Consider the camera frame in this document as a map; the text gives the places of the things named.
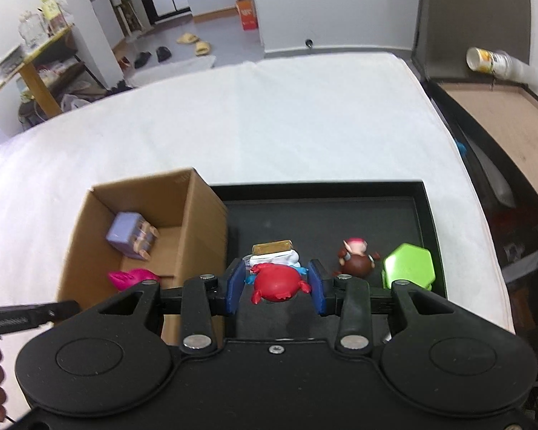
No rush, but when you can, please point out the red and blue toy figure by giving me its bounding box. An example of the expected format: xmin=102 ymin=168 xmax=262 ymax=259
xmin=246 ymin=263 xmax=311 ymax=304

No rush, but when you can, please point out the orange box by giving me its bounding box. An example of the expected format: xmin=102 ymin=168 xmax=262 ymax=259
xmin=236 ymin=0 xmax=259 ymax=32

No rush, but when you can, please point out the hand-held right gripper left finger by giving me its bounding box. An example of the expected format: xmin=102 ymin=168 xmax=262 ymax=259
xmin=87 ymin=257 xmax=248 ymax=353

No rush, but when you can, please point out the white cube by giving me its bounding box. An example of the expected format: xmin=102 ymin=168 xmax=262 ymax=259
xmin=250 ymin=239 xmax=302 ymax=270

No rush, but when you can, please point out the purple cube toy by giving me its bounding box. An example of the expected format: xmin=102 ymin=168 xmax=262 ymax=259
xmin=107 ymin=212 xmax=160 ymax=261

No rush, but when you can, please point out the brown toy figure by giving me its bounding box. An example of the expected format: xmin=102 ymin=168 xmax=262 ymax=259
xmin=336 ymin=238 xmax=382 ymax=278

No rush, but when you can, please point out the stack of paper cups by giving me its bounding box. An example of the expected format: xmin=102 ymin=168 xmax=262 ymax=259
xmin=466 ymin=47 xmax=530 ymax=84

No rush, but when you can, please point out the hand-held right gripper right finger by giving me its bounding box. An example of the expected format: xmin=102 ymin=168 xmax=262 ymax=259
xmin=308 ymin=259 xmax=469 ymax=354

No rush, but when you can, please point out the green hexagonal block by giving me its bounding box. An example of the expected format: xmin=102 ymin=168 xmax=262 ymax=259
xmin=382 ymin=243 xmax=435 ymax=291

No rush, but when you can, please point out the round table with yellow edge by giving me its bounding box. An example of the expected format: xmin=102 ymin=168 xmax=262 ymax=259
xmin=0 ymin=24 xmax=80 ymax=119

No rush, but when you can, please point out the black tray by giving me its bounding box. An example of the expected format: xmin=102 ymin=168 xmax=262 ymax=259
xmin=206 ymin=180 xmax=447 ymax=341

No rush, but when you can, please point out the glass jar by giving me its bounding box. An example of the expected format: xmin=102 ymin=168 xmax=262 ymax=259
xmin=19 ymin=13 xmax=48 ymax=48

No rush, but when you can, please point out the yellow labelled bottle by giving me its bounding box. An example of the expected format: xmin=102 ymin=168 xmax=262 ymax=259
xmin=40 ymin=0 xmax=66 ymax=33

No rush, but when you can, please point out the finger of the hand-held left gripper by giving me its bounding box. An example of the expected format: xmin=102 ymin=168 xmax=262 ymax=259
xmin=42 ymin=300 xmax=80 ymax=324

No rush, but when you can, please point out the brown cardboard box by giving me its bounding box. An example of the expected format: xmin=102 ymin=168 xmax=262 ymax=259
xmin=56 ymin=168 xmax=230 ymax=350

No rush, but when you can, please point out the pink toy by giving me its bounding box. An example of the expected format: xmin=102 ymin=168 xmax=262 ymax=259
xmin=108 ymin=268 xmax=162 ymax=293

